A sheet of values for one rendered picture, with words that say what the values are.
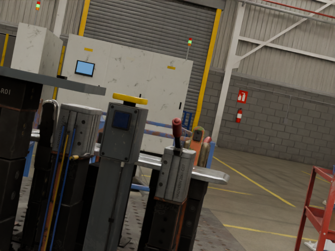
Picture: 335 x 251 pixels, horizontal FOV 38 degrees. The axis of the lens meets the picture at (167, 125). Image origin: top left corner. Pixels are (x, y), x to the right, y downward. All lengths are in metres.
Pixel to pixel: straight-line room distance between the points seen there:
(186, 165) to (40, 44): 8.30
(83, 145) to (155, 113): 8.23
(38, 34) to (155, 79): 2.31
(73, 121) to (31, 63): 8.17
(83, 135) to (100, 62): 8.14
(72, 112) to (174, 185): 0.29
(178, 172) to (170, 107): 8.30
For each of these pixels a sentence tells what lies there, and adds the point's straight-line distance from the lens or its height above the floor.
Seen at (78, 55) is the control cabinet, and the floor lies 1.63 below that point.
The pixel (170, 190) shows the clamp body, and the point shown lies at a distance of 1.12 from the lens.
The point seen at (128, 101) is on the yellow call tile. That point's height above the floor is 1.15.
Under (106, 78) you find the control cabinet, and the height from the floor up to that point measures 1.32.
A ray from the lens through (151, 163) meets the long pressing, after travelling 1.24.
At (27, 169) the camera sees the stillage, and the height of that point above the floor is 0.31.
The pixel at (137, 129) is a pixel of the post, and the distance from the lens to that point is 0.96.
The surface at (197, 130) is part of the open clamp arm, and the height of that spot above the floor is 1.10.
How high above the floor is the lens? 1.17
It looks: 3 degrees down
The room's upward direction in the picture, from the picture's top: 12 degrees clockwise
